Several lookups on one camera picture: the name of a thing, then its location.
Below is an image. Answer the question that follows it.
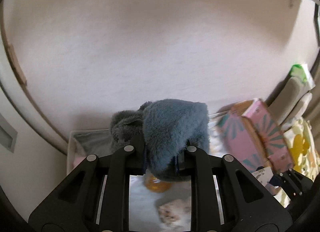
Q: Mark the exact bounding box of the brown hedgehog plush toy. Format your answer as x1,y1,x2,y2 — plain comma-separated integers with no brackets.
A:
144,170,172,193

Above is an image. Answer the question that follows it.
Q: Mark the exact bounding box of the blue-grey plush cloth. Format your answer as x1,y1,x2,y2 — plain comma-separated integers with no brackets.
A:
109,99,209,182

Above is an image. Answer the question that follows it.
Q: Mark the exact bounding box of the yellow flower bedsheet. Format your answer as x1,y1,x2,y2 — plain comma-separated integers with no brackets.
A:
284,117,319,181

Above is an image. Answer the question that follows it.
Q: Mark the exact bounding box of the white cat paw toy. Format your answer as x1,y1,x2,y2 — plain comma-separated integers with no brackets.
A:
157,197,191,231

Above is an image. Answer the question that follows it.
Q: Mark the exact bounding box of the white pillow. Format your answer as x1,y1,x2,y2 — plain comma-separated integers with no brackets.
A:
281,92,312,132

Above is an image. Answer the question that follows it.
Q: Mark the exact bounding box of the pink patterned cardboard box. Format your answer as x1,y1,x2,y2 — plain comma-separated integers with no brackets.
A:
217,99,294,173

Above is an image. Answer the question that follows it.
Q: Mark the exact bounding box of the green white tissue pack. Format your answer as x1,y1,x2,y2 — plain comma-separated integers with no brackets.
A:
290,63,316,90

